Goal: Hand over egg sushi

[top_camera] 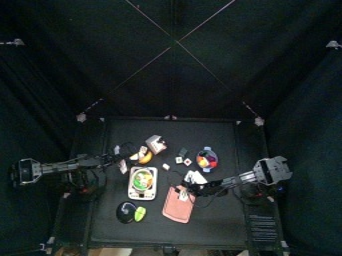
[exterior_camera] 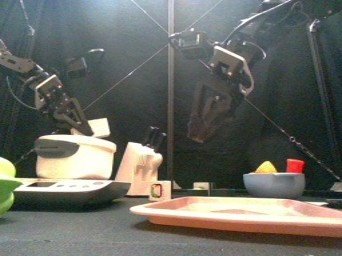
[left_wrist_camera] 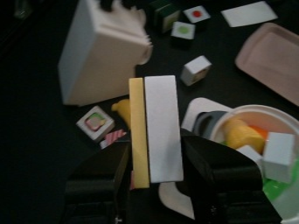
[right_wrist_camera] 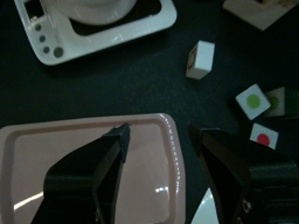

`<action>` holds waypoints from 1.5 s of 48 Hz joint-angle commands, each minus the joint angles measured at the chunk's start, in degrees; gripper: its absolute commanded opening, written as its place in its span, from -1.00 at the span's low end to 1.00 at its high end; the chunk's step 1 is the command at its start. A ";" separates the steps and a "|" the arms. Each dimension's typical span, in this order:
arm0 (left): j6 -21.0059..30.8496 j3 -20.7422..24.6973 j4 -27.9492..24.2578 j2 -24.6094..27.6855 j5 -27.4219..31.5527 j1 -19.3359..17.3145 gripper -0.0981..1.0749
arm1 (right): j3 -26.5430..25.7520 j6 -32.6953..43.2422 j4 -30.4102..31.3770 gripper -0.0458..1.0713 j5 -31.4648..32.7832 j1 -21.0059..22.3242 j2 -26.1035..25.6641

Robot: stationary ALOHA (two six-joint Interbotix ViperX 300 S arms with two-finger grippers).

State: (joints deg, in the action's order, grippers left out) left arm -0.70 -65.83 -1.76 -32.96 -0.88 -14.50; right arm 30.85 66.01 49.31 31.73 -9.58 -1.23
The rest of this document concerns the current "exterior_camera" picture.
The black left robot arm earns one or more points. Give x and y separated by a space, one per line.
14 62

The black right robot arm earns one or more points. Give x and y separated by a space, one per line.
284 13

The white cube block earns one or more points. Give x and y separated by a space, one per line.
99 127

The white toy rice cooker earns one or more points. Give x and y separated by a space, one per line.
73 156

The white toy knife block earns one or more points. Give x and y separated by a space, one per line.
139 168

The grey kitchen scale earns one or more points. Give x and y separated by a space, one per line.
67 190

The yellow toy food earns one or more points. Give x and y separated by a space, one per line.
266 167

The green plastic toy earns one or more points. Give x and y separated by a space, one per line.
5 186

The red toy food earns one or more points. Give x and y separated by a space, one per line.
295 165

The small cube with green print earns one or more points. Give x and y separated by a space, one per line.
159 190

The grey blue bowl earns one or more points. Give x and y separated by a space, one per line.
274 185

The pink plastic tray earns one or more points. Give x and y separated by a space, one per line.
240 215

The vertical metal frame pole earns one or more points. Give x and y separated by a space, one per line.
169 100

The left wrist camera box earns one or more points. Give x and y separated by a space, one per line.
76 67

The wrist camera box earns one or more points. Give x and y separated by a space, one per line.
192 43
76 67

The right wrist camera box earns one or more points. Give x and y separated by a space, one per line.
192 43

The slanted black frame strut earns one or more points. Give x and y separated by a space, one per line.
320 100

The small white bracket block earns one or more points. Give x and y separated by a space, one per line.
200 185

